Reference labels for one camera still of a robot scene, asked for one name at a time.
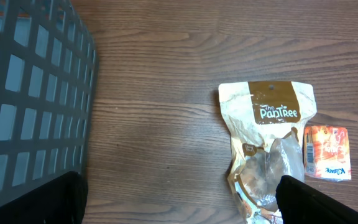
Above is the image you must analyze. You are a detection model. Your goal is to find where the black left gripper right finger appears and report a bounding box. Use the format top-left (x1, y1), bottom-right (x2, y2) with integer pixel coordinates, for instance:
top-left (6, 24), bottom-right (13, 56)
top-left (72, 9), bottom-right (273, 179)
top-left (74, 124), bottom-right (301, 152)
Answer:
top-left (275, 175), bottom-right (358, 224)

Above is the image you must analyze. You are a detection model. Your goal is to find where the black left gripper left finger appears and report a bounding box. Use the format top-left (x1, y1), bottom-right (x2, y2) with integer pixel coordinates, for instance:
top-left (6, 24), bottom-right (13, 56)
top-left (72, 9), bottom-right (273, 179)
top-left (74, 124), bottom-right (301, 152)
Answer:
top-left (0, 171), bottom-right (88, 224)

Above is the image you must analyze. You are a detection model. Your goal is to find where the orange snack packet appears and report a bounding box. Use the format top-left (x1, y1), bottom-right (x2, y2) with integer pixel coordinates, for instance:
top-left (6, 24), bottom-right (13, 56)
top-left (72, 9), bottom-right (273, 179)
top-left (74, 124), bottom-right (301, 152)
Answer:
top-left (303, 126), bottom-right (352, 182)

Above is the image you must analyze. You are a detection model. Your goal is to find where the beige granola bag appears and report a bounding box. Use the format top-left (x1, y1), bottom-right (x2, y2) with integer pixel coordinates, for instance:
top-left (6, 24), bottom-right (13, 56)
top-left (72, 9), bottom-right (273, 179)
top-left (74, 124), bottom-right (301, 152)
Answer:
top-left (218, 81), bottom-right (317, 223)

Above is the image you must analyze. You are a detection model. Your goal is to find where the grey plastic mesh basket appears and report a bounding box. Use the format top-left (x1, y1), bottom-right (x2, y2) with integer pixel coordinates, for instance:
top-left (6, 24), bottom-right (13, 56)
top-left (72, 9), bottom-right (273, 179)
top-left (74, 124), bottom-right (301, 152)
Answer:
top-left (0, 0), bottom-right (99, 207)

